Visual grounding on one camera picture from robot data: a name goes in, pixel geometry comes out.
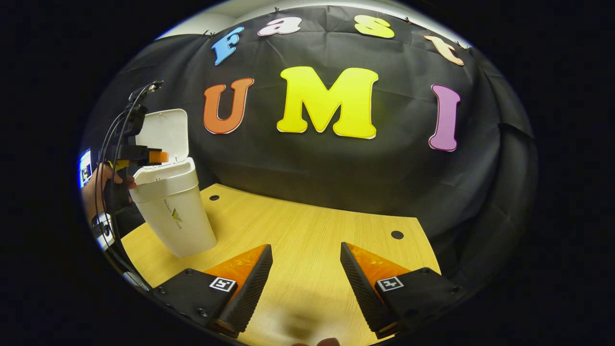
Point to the computer monitor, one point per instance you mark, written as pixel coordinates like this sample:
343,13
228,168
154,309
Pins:
85,168

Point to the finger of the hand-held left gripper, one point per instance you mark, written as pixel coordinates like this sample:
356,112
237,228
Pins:
144,155

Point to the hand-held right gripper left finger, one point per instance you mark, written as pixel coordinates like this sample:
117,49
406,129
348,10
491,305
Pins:
247,293

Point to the black backdrop cloth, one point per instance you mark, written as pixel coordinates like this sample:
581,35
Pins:
360,168

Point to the wooden desktop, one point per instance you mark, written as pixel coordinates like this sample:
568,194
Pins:
298,226

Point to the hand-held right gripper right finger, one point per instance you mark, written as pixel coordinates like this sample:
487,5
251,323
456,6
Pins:
365,293

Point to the white desktop garbage bin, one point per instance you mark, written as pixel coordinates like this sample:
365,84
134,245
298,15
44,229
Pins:
192,230

